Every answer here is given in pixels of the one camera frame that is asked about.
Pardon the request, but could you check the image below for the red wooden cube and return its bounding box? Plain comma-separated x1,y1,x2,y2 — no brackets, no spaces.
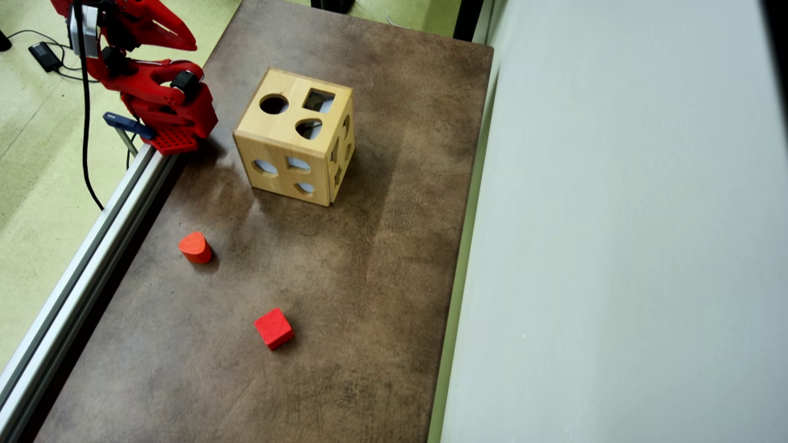
254,307,296,351

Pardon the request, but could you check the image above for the blue table clamp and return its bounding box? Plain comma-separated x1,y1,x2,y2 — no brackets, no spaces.
103,111,156,158

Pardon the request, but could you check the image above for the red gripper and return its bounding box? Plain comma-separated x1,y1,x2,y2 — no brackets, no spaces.
98,0,199,54

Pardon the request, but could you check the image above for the thick black camera cable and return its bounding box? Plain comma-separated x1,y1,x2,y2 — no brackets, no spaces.
73,0,104,211

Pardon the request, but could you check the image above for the dark vertical post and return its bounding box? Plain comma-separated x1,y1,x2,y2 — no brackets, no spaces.
454,0,487,44

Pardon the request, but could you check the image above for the aluminium profile rail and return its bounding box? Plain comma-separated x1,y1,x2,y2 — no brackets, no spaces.
0,145,179,443

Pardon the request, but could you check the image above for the black power adapter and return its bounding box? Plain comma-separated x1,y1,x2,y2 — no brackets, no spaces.
28,41,63,73

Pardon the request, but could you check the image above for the orange rounded triangle block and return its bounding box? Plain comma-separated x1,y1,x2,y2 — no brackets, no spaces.
179,231,214,265

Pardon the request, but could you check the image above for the wooden shape sorter box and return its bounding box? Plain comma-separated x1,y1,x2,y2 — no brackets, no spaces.
233,68,355,207

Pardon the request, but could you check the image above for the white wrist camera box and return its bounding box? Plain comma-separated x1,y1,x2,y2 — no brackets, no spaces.
68,5,100,60

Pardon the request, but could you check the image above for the thin black adapter cable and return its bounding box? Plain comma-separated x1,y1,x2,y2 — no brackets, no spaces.
6,29,87,84

